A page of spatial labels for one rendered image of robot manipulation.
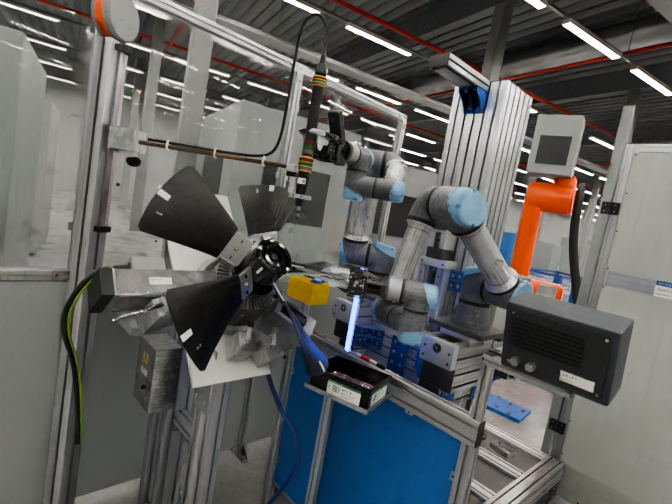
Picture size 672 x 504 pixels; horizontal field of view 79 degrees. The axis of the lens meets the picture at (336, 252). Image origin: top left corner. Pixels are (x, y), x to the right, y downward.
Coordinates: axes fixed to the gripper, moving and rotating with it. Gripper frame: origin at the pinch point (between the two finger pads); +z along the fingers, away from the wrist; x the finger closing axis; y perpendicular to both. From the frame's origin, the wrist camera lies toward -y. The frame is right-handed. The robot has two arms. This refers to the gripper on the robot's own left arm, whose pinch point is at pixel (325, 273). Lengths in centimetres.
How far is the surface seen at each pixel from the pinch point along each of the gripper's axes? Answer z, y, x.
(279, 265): 11.0, 15.0, -3.8
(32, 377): 99, 9, 57
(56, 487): 82, 16, 93
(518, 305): -54, 16, -6
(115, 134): 75, 2, -33
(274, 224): 18.3, 1.4, -13.0
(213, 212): 31.0, 18.2, -16.1
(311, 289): 10.2, -32.3, 16.6
